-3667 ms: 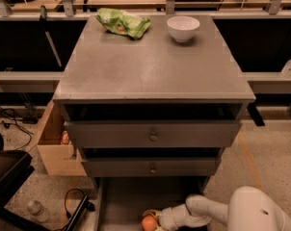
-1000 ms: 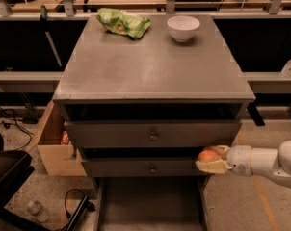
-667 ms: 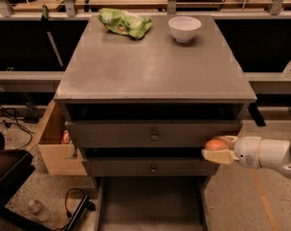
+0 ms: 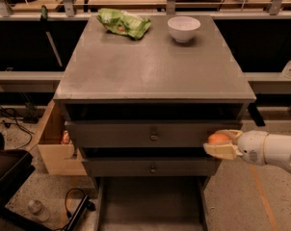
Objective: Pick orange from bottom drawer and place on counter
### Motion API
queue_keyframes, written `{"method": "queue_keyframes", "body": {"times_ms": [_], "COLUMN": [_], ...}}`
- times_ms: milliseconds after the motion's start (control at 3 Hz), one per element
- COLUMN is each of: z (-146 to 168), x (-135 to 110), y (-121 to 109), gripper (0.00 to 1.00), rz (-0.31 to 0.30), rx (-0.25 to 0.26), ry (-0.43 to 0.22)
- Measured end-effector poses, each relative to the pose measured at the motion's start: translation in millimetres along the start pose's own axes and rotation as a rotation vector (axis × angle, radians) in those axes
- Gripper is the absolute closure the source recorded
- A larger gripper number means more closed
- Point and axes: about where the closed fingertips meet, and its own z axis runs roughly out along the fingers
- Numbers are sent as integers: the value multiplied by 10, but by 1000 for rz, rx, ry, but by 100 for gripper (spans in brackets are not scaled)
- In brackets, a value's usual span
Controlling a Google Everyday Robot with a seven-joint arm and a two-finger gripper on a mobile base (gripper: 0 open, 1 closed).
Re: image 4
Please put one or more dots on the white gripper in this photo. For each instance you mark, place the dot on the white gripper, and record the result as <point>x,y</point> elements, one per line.
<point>251,146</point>

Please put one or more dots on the orange fruit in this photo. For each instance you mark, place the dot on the orange fruit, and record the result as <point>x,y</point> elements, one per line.
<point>218,138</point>

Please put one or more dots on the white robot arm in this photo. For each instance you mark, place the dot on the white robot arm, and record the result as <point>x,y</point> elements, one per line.
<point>277,150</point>

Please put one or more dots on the grey top drawer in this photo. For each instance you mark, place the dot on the grey top drawer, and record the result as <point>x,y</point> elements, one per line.
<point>143,134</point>

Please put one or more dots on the grey drawer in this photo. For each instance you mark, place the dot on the grey drawer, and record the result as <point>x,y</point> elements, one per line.
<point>150,204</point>
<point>143,134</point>
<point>124,167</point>

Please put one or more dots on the grey middle drawer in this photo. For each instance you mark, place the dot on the grey middle drawer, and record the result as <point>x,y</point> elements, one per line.
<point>124,167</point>

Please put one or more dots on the grey drawer cabinet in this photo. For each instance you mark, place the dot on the grey drawer cabinet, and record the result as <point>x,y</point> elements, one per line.
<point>114,78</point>

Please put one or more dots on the grey bottom drawer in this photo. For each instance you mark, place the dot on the grey bottom drawer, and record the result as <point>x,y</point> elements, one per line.
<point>150,204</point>

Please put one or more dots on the white ceramic bowl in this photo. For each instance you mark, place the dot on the white ceramic bowl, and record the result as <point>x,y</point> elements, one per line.
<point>183,28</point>

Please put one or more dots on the red can in box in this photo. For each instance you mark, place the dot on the red can in box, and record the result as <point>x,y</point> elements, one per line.
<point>65,139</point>

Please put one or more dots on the green chip bag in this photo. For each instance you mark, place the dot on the green chip bag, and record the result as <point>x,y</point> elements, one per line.
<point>123,23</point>

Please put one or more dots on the wooden open box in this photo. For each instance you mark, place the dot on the wooden open box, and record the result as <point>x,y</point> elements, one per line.
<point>59,159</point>

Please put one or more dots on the clear plastic bottle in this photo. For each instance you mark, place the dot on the clear plastic bottle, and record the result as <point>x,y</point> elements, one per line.
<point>38,210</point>

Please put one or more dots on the black chair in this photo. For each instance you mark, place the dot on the black chair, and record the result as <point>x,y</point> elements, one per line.
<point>15,168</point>

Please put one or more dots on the green handled tool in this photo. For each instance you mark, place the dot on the green handled tool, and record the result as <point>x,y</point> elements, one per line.
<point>44,21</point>

